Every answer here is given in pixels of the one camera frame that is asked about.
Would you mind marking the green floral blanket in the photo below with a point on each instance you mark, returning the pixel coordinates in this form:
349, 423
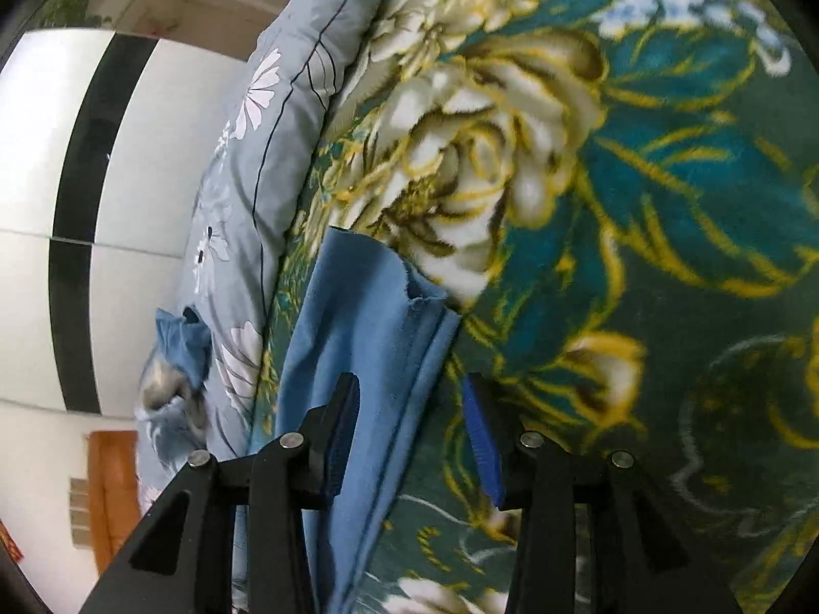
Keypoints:
576, 217

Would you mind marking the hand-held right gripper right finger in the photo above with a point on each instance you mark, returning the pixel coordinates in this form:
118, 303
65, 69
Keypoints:
481, 448

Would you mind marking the white and black wardrobe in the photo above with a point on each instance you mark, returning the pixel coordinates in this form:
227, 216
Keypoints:
77, 204

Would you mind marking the blue garment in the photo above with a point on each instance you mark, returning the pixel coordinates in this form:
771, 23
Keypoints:
358, 345

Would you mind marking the orange wooden door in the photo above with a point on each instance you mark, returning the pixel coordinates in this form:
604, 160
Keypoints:
114, 492

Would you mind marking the grey floral quilt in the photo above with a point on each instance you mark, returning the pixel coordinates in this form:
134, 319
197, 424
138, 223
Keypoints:
249, 217

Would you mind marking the green plant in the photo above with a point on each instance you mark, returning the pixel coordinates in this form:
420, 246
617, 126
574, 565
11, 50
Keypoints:
67, 11

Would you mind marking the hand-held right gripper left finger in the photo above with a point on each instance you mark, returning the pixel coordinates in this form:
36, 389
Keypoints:
343, 435

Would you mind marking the blue cloth piece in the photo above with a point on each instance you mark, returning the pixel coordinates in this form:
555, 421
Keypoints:
185, 342

